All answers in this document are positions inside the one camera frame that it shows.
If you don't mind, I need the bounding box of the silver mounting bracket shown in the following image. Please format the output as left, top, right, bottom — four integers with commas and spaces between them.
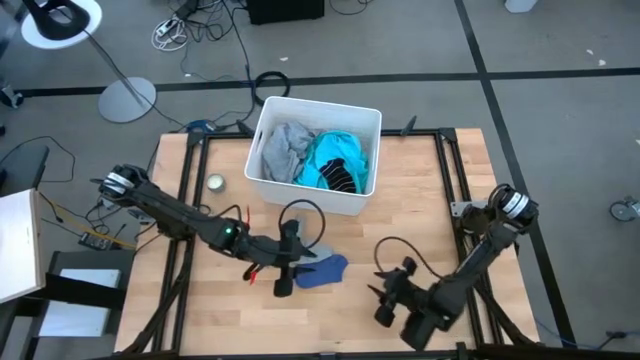
449, 199, 489, 218

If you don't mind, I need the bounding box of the white cable bundle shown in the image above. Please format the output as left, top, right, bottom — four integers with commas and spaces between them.
151, 17, 189, 52

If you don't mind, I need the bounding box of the black plug with cable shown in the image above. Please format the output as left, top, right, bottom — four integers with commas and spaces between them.
597, 329, 640, 351

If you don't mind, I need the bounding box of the yellow cable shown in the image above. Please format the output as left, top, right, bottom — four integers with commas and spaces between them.
39, 192, 137, 250

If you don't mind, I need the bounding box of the black coiled cable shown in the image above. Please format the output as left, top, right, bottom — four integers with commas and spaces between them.
253, 70, 292, 107

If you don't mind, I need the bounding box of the black and white sock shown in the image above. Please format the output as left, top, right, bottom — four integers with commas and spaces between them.
318, 157, 359, 195

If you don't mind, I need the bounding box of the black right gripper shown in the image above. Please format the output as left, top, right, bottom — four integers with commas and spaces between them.
367, 257, 429, 329

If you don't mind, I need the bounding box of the black aluminium table frame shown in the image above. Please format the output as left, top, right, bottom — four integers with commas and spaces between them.
114, 127, 541, 360

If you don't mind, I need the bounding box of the blue sock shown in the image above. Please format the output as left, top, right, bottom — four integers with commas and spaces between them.
293, 253, 350, 290

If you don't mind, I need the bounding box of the teal shirt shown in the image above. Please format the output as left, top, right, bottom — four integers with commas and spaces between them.
293, 130, 370, 194

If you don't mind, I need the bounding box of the white object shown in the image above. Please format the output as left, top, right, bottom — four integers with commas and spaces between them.
504, 0, 540, 14

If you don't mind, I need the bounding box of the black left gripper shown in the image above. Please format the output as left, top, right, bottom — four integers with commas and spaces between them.
269, 219, 318, 299

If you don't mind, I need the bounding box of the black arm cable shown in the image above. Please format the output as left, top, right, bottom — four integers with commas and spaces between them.
277, 198, 327, 250
373, 236, 442, 279

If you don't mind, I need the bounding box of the thin blue floor cable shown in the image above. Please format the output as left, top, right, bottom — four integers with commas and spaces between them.
533, 319, 601, 350

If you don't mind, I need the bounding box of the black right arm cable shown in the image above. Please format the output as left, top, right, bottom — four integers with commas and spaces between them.
373, 236, 442, 279

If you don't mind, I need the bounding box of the black electronics box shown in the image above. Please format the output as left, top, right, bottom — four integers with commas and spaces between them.
78, 231, 122, 252

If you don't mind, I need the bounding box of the floor lamp with round base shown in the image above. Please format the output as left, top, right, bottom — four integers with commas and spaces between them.
20, 0, 158, 124

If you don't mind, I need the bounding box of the grey shirt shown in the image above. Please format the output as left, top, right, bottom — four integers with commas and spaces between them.
261, 120, 316, 185

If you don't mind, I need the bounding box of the black cable tangle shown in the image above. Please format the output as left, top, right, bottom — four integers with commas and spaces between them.
169, 0, 254, 81

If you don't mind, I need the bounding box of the black stand with white shelves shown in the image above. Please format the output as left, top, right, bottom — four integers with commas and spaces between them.
13, 249, 136, 360

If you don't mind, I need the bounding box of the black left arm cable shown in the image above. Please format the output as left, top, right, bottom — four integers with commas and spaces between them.
277, 198, 327, 250

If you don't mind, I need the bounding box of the white plastic bin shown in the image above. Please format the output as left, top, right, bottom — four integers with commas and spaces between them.
243, 95, 384, 217

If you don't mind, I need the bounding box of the light wooden board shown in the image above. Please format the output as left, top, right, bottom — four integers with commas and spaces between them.
0, 188, 47, 305

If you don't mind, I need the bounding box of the thin black floor cable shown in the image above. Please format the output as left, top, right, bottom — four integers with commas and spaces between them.
0, 135, 77, 184

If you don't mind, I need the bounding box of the grey caster wheel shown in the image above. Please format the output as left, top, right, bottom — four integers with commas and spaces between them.
0, 83, 25, 109
609, 196, 640, 223

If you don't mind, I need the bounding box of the light grey sock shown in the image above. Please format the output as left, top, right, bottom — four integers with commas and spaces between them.
299, 243, 335, 266

